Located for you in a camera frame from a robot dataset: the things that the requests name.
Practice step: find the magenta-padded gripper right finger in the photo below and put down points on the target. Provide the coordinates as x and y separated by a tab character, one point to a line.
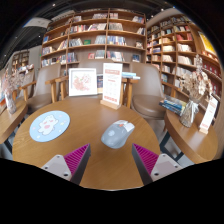
165	165

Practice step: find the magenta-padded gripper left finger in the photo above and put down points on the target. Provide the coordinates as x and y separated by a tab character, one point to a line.
56	165

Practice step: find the grey computer mouse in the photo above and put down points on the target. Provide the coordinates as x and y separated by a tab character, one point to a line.
116	135

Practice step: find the round light blue mouse pad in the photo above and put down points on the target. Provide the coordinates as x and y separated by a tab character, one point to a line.
50	126

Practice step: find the round wooden side table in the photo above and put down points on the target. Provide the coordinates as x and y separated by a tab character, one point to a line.
193	140
10	121

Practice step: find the glass vase with beige flowers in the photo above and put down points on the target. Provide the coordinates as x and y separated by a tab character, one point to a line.
189	115

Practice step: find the stack of books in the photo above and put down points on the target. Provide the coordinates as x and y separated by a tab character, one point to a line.
173	106

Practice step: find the small white and red sign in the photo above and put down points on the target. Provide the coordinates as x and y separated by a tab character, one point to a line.
208	116

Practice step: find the brown padded wooden armchair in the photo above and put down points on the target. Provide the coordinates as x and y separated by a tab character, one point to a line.
43	86
146	83
88	63

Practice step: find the white framed pink floral picture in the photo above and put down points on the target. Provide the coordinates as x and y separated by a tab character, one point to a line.
82	82

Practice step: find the dark covered book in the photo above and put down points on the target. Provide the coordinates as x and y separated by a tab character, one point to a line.
99	81

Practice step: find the light blue book stack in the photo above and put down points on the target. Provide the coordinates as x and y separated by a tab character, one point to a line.
130	75

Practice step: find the white sign in wooden stand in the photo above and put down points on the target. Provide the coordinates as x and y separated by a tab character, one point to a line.
111	81

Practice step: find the distant wooden bookshelf unit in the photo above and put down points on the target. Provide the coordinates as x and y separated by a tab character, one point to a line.
20	60

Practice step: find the tall wooden bookshelf unit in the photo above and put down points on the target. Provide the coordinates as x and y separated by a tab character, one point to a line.
173	43

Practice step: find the wide wooden bookshelf unit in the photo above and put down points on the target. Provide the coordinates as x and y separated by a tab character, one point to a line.
96	31

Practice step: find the white hanging ceiling sign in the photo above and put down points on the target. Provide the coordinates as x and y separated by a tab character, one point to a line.
36	22

